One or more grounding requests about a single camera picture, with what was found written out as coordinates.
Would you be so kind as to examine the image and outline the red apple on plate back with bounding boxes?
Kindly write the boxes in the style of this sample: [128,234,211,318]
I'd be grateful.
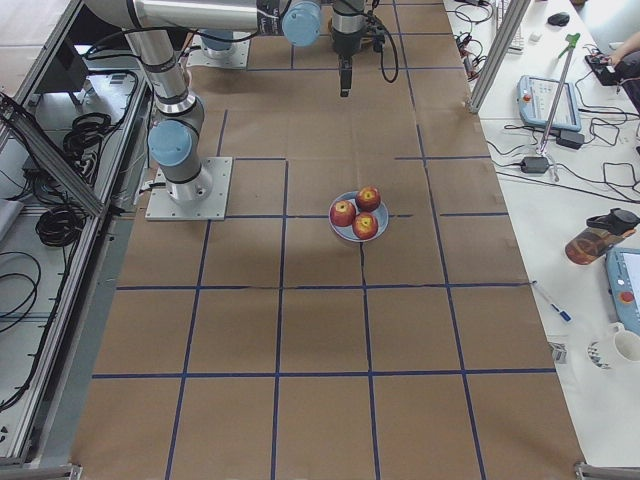
[355,186,381,212]

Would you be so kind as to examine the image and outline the black computer mouse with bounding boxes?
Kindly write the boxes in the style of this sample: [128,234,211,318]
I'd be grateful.
[547,12,570,27]

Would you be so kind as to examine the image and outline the silver rod green tip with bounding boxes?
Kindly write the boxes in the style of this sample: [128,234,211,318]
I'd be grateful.
[536,33,581,158]

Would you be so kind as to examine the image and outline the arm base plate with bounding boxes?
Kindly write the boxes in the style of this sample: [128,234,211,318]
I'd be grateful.
[186,36,250,69]
[145,157,233,221]

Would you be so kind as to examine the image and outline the blue teach pendant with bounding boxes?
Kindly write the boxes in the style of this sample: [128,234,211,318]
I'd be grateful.
[605,247,640,334]
[517,75,582,132]

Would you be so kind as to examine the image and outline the blue white pen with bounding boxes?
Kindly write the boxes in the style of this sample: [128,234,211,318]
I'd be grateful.
[531,280,572,323]

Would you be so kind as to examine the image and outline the red apple on plate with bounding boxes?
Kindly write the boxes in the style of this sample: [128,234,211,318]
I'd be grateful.
[351,212,379,241]
[355,186,381,212]
[329,200,357,227]

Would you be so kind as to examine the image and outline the aluminium frame post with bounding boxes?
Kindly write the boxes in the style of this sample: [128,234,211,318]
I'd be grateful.
[467,0,530,114]

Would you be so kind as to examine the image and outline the light blue plate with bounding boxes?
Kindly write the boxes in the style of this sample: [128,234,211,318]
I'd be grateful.
[329,191,389,243]

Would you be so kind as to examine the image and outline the white mug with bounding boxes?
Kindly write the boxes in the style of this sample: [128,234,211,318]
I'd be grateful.
[587,322,639,370]

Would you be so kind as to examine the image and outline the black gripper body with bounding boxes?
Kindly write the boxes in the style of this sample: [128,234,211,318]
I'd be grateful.
[331,0,366,56]

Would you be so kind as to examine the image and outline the red apple on plate front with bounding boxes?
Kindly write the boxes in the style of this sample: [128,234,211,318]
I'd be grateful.
[351,212,379,241]

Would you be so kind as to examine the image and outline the black power adapter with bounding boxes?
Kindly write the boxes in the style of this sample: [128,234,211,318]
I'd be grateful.
[519,156,550,174]

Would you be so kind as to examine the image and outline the brown water bottle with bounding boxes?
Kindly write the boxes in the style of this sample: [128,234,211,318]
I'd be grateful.
[565,208,639,265]

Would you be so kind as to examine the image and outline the blue teach pendant near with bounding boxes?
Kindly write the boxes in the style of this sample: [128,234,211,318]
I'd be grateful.
[605,247,640,334]

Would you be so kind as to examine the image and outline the red apple on plate left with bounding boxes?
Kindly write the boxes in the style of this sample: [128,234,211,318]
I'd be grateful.
[329,200,357,227]

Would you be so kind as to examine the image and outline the coiled black cables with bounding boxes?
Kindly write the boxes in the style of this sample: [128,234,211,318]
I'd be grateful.
[34,207,81,250]

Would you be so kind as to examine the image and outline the blue teach pendant far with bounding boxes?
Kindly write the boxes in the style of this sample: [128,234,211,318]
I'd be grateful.
[517,75,582,132]

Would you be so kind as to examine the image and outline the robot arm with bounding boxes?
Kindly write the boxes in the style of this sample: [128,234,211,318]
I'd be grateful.
[87,1,321,203]

